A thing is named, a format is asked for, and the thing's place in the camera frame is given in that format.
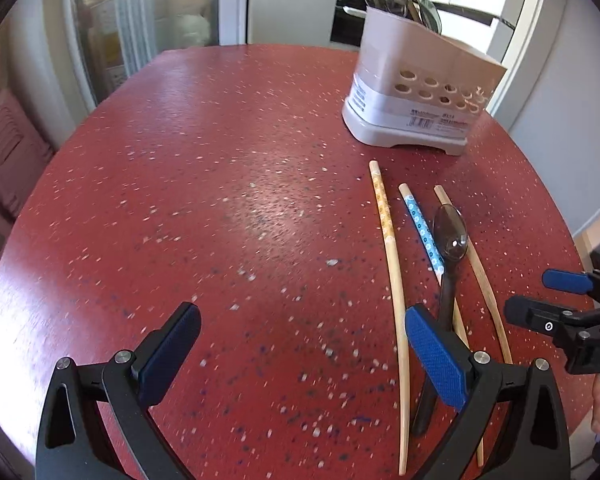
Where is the grey kitchen counter cabinet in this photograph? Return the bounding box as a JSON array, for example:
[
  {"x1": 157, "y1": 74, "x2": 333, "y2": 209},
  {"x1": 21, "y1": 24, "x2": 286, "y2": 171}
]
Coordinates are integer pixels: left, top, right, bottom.
[{"x1": 247, "y1": 0, "x2": 366, "y2": 49}]

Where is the beige plastic utensil holder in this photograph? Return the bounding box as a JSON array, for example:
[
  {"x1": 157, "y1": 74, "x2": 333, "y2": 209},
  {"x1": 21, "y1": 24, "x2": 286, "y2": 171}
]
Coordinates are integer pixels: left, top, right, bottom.
[{"x1": 340, "y1": 6, "x2": 509, "y2": 157}]

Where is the sliding glass door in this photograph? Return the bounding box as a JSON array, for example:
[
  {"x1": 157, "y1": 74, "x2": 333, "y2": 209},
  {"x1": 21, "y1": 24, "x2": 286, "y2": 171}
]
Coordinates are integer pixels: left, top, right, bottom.
[{"x1": 45, "y1": 0, "x2": 253, "y2": 111}]

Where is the blue patterned wooden chopstick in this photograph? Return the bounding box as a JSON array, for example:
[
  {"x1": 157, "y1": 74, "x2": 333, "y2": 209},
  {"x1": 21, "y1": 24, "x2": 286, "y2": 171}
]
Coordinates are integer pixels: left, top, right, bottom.
[{"x1": 399, "y1": 183, "x2": 485, "y2": 467}]

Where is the orange patterned wooden chopstick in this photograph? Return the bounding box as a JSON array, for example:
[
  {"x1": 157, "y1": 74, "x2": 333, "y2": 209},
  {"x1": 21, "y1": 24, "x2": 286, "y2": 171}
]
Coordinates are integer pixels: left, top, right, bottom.
[{"x1": 369, "y1": 160, "x2": 410, "y2": 477}]

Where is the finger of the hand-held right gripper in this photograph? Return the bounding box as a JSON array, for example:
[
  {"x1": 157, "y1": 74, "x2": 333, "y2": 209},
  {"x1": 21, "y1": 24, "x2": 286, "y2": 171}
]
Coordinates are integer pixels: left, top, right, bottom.
[
  {"x1": 541, "y1": 268, "x2": 600, "y2": 307},
  {"x1": 503, "y1": 294, "x2": 582, "y2": 339}
]

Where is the stack of pink plastic stools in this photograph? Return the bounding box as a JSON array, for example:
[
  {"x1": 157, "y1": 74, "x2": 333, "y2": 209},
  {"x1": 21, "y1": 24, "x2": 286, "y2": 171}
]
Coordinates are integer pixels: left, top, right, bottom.
[{"x1": 0, "y1": 87, "x2": 57, "y2": 217}]

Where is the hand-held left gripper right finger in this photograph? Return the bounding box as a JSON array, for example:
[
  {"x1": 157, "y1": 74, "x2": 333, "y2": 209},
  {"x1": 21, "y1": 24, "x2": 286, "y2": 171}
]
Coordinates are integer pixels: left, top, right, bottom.
[{"x1": 404, "y1": 304, "x2": 572, "y2": 480}]

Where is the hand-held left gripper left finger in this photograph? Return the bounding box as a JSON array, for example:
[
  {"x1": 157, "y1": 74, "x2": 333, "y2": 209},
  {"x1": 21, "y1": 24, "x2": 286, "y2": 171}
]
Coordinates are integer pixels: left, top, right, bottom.
[{"x1": 35, "y1": 302, "x2": 202, "y2": 480}]

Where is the black built-in oven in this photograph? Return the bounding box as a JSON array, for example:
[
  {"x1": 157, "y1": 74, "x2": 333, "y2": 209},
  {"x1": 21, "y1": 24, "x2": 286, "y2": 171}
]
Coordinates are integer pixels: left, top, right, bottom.
[{"x1": 329, "y1": 0, "x2": 369, "y2": 51}]

